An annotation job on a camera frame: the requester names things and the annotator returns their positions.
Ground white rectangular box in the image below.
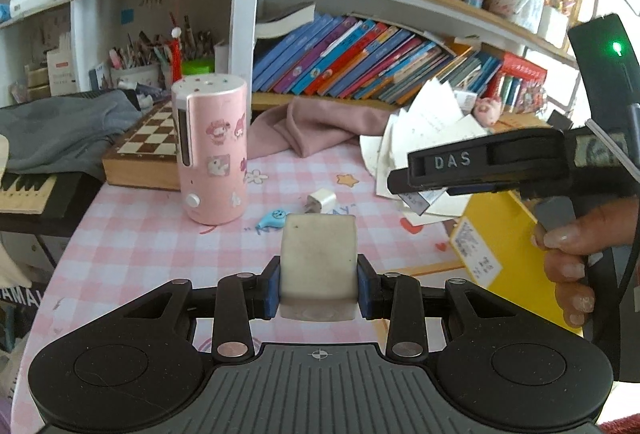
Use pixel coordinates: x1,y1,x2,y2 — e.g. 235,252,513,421
279,214,358,322

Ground person's right hand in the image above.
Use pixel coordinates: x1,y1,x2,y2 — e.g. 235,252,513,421
533,197,639,328

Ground stack of white papers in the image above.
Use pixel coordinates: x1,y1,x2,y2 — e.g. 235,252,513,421
359,79,487,226

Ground small white charger plug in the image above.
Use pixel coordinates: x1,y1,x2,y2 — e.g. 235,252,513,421
305,188,337,214

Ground pink pig plush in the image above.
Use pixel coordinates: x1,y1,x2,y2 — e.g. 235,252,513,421
472,97,503,128

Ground yellow cardboard box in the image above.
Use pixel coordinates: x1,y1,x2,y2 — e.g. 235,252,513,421
450,192,582,334

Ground pink cloth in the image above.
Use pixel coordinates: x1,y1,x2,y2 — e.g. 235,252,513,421
247,98,392,160

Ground pink checked tablecloth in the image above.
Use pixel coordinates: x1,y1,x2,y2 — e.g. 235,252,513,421
8,138,482,434

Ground row of colourful books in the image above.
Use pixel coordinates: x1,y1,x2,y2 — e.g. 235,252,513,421
252,13,547,113

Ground wooden chess board box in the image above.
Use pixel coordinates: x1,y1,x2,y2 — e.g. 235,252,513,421
102,101,180,191

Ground white bookshelf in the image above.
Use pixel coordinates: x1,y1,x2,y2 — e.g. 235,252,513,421
1,0,577,105

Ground pink cylindrical humidifier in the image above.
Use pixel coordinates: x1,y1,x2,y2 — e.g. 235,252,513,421
171,73,248,226

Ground black keyboard piano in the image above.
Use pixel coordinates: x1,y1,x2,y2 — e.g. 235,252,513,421
1,173,102,309

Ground grey clothing pile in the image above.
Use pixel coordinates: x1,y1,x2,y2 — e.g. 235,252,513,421
1,90,142,181

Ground pen holder with pens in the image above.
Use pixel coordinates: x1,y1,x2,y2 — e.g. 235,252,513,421
101,13,229,89

